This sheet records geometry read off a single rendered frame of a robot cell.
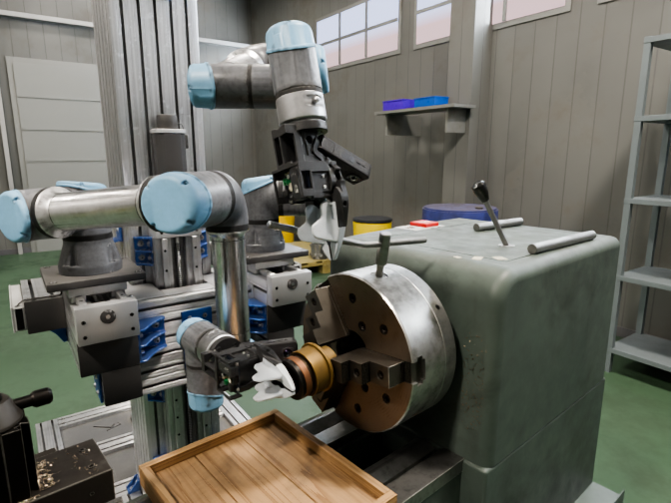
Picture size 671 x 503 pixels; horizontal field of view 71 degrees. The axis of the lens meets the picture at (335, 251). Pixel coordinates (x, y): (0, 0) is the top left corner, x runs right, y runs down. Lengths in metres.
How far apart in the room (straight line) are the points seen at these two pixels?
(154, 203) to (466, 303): 0.62
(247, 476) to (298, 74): 0.70
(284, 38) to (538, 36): 4.20
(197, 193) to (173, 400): 0.88
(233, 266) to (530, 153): 3.95
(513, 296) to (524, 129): 3.94
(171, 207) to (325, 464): 0.56
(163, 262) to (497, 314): 0.97
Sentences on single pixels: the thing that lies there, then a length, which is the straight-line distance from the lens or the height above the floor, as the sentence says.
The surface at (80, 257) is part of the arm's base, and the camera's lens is 1.33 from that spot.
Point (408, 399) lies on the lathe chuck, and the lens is 0.87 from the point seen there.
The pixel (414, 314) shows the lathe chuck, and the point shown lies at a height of 1.18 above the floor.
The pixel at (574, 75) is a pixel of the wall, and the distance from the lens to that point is 4.62.
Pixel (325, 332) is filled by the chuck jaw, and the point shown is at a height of 1.13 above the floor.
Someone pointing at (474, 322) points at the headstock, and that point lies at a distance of 0.93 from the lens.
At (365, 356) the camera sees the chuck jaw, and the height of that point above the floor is 1.10.
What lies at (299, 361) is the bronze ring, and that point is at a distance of 0.84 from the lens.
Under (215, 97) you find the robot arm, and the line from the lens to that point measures 0.86.
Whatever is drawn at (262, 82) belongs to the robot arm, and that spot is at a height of 1.58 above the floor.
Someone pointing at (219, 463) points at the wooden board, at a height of 0.88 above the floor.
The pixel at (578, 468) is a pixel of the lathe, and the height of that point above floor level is 0.64.
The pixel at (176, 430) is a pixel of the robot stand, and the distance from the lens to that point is 1.68.
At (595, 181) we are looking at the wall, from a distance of 4.46.
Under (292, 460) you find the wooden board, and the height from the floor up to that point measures 0.89.
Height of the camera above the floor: 1.46
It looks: 12 degrees down
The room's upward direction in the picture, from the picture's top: straight up
